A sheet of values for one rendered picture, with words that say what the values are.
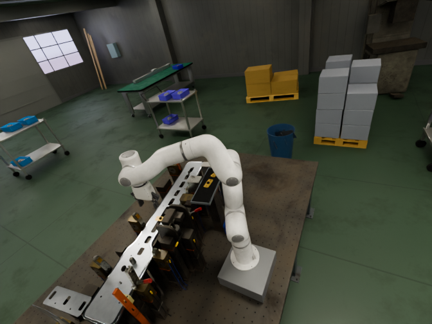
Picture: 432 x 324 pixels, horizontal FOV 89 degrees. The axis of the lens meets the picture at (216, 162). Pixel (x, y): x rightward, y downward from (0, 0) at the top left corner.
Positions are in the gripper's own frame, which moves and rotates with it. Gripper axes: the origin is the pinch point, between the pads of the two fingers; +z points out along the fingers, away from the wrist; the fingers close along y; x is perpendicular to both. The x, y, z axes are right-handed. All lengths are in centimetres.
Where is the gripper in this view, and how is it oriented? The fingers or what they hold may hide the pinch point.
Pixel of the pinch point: (148, 204)
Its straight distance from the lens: 123.8
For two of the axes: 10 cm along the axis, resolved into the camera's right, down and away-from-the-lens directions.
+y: -9.5, -0.6, 3.2
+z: 1.3, 8.2, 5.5
